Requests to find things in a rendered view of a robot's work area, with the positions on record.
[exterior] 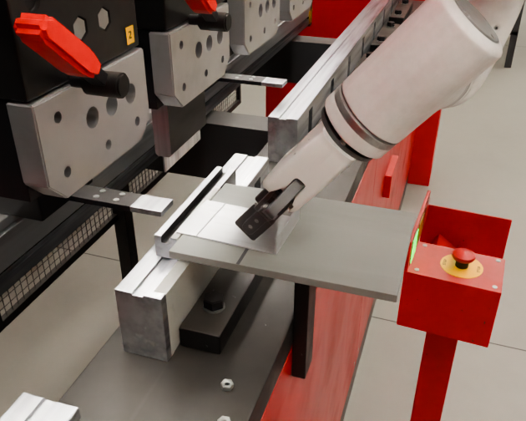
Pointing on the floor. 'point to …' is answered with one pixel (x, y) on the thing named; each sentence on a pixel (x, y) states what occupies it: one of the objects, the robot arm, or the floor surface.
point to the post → (125, 239)
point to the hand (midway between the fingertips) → (263, 210)
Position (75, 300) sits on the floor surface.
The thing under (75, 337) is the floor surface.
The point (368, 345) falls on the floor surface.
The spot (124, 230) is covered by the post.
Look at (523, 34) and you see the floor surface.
